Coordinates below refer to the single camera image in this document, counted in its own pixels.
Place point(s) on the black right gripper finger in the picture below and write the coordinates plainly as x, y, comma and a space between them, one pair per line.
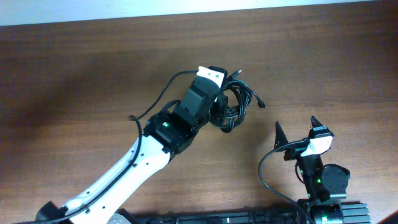
280, 138
315, 123

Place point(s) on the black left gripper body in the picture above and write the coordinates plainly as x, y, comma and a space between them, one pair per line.
219, 109

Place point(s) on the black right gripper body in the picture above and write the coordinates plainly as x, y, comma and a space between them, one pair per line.
298, 150

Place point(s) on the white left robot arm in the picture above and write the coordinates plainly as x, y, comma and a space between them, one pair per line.
165, 135

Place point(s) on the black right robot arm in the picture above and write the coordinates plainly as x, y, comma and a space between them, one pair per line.
325, 183

